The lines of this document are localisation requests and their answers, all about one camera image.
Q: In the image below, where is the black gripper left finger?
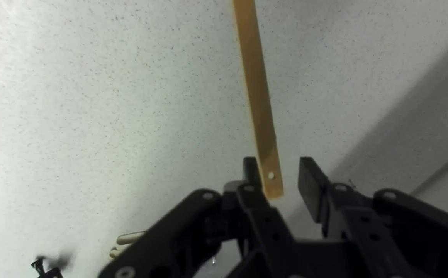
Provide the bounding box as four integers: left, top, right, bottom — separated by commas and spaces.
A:
96, 156, 300, 278

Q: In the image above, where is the wooden spoon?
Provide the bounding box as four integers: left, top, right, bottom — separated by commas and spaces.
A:
232, 0, 286, 201

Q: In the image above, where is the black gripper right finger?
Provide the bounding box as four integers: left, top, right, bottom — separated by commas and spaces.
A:
297, 156, 448, 278

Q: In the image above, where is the small black clamp mount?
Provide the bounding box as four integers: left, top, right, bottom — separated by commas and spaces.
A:
30, 250, 74, 278

